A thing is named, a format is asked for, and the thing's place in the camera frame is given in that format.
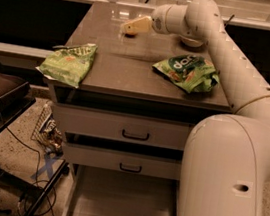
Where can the middle drawer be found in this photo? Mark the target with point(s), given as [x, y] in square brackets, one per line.
[123, 161]

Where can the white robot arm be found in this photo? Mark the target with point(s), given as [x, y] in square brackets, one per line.
[226, 158]

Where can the top drawer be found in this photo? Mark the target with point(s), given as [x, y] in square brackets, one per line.
[126, 128]

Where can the white paper bowl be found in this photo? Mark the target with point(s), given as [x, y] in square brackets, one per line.
[191, 42]

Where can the orange fruit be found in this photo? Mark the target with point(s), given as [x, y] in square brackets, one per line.
[130, 32]

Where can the green chip bag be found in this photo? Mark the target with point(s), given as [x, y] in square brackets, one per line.
[191, 73]
[69, 65]

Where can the open bottom drawer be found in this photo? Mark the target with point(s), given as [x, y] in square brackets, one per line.
[102, 192]

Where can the grey drawer cabinet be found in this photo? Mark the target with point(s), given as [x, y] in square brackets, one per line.
[122, 80]

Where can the wire basket with snacks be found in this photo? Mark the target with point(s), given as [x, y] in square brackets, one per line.
[46, 133]

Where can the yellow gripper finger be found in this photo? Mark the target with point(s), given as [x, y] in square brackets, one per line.
[140, 24]

